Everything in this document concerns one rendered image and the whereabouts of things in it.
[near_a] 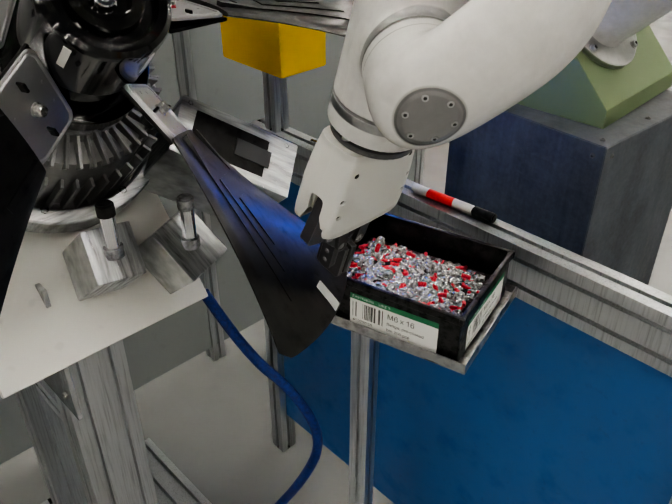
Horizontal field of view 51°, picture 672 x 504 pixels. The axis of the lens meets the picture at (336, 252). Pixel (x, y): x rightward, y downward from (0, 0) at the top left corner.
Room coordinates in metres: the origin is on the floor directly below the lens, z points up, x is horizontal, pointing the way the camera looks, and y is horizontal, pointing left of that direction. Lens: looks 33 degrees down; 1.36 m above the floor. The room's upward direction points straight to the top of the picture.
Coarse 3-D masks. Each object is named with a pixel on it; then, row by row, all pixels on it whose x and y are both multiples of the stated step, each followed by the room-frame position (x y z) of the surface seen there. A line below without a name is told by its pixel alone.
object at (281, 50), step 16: (224, 16) 1.19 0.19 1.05; (224, 32) 1.19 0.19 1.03; (240, 32) 1.16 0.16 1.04; (256, 32) 1.13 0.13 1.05; (272, 32) 1.10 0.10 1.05; (288, 32) 1.10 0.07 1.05; (304, 32) 1.12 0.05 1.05; (320, 32) 1.15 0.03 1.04; (224, 48) 1.20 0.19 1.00; (240, 48) 1.16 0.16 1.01; (256, 48) 1.13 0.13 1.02; (272, 48) 1.10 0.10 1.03; (288, 48) 1.10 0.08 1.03; (304, 48) 1.12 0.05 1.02; (320, 48) 1.15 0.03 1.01; (256, 64) 1.13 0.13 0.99; (272, 64) 1.10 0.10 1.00; (288, 64) 1.10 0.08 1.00; (304, 64) 1.12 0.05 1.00; (320, 64) 1.15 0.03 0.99
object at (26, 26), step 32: (32, 0) 0.58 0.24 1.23; (64, 0) 0.59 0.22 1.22; (128, 0) 0.63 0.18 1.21; (160, 0) 0.64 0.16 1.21; (32, 32) 0.59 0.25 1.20; (64, 32) 0.57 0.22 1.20; (96, 32) 0.59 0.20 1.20; (128, 32) 0.61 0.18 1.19; (160, 32) 0.61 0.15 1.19; (0, 64) 0.63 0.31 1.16; (96, 64) 0.58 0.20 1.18; (128, 64) 0.59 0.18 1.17; (64, 96) 0.63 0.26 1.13; (96, 96) 0.65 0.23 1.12; (96, 128) 0.64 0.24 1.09
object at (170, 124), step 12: (132, 84) 0.61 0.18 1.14; (144, 84) 0.66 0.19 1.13; (132, 96) 0.59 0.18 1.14; (144, 96) 0.62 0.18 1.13; (156, 96) 0.67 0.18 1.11; (144, 108) 0.59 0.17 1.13; (156, 120) 0.59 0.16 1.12; (168, 120) 0.63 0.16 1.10; (168, 132) 0.58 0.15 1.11; (180, 132) 0.63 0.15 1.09
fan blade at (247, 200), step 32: (192, 160) 0.57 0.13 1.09; (224, 160) 0.66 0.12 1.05; (224, 192) 0.57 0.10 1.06; (256, 192) 0.64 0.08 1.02; (224, 224) 0.52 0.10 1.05; (256, 224) 0.56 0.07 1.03; (288, 224) 0.63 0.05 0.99; (256, 256) 0.52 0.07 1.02; (288, 256) 0.56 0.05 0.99; (256, 288) 0.49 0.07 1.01; (288, 288) 0.52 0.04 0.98; (288, 320) 0.49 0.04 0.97; (320, 320) 0.52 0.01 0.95; (288, 352) 0.46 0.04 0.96
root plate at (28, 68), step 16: (16, 64) 0.56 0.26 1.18; (32, 64) 0.58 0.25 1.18; (0, 80) 0.54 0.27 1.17; (16, 80) 0.56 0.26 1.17; (32, 80) 0.57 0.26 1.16; (48, 80) 0.59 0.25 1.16; (0, 96) 0.54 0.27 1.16; (16, 96) 0.55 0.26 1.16; (32, 96) 0.57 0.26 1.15; (48, 96) 0.59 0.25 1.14; (16, 112) 0.55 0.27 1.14; (48, 112) 0.59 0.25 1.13; (64, 112) 0.60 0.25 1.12; (16, 128) 0.55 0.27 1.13; (32, 128) 0.56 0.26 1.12; (64, 128) 0.60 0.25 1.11; (32, 144) 0.56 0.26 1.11; (48, 144) 0.58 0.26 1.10
